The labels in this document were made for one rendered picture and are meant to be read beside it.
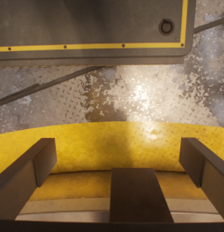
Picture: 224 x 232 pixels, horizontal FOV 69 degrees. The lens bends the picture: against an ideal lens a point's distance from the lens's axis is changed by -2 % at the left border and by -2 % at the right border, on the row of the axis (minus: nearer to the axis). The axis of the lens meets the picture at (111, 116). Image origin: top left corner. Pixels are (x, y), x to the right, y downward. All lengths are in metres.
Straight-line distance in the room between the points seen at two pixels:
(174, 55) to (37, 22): 0.38
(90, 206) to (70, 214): 0.08
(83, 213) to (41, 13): 0.67
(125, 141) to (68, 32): 0.58
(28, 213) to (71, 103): 0.50
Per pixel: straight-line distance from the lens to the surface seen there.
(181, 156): 0.17
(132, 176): 0.54
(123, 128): 0.85
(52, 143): 0.16
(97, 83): 0.81
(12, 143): 1.04
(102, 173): 0.94
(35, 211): 0.78
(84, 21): 0.51
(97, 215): 0.71
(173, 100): 0.86
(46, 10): 0.54
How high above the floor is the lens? 0.80
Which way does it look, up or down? 75 degrees down
